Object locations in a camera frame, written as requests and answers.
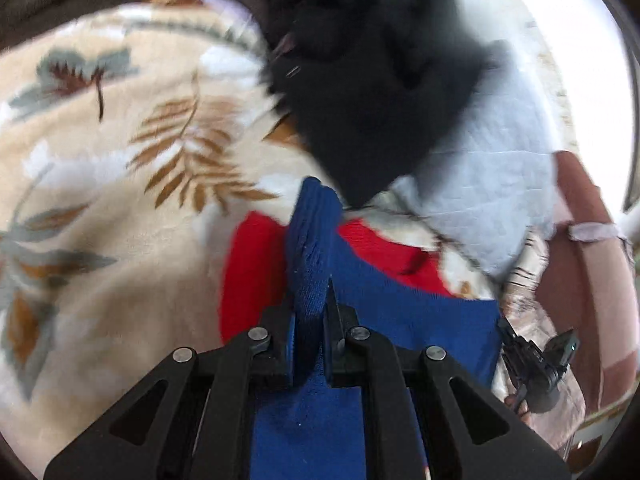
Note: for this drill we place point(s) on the pink headboard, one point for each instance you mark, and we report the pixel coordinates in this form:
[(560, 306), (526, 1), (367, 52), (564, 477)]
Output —
[(590, 300)]

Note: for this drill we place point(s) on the person's right hand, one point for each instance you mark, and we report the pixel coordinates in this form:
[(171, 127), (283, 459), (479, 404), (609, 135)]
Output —
[(517, 406)]

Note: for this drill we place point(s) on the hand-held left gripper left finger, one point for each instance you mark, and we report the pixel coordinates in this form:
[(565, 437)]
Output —
[(280, 345)]

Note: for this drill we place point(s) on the leaf print blanket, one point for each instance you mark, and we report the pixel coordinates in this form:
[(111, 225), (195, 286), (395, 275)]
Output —
[(115, 185)]

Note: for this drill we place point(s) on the black cloth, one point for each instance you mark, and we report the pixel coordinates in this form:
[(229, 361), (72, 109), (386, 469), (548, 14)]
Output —
[(370, 85)]

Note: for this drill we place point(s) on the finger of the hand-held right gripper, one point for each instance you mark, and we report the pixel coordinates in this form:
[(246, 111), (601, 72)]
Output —
[(507, 332)]

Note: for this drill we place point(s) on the grey quilted pillow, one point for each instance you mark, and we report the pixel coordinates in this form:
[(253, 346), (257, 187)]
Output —
[(495, 170)]

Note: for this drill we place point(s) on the red and blue knit sweater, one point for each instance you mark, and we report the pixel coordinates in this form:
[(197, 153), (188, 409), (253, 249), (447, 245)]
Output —
[(400, 320)]

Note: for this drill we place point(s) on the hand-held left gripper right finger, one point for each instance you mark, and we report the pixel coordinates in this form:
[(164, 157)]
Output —
[(334, 340)]

